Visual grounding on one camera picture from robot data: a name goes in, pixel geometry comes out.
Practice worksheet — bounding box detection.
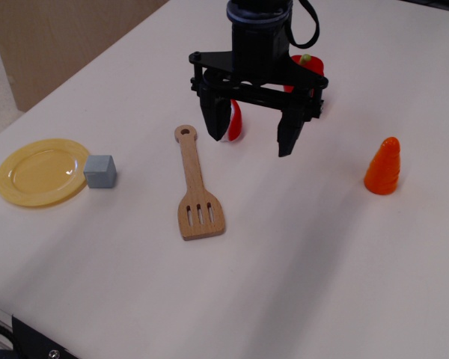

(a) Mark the yellow plastic plate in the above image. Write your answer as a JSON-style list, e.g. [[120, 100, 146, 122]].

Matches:
[[0, 138, 90, 207]]

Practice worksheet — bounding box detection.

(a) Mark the black corner bracket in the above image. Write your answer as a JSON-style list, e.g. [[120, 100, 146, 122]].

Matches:
[[11, 316, 78, 359]]

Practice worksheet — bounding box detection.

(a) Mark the red toy bell pepper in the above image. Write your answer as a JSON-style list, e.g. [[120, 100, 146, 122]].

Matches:
[[277, 53, 326, 79]]

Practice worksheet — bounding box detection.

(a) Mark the orange toy carrot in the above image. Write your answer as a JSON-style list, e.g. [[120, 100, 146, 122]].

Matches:
[[364, 137, 400, 195]]

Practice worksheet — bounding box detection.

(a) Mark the wooden slotted spatula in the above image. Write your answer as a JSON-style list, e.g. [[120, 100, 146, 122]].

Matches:
[[174, 125, 225, 241]]

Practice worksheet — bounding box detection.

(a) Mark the grey blue cube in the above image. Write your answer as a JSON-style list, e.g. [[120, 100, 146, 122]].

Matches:
[[83, 155, 117, 188]]

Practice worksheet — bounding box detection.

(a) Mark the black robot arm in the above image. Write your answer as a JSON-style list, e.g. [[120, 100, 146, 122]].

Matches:
[[189, 1, 329, 157]]

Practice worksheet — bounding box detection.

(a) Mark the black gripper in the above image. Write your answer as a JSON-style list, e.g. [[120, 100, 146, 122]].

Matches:
[[189, 19, 329, 157]]

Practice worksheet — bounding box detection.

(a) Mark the black cable loop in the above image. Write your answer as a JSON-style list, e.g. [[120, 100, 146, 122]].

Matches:
[[287, 0, 320, 49]]

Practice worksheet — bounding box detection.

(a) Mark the red white toy sushi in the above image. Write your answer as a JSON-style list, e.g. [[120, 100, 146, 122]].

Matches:
[[220, 99, 242, 142]]

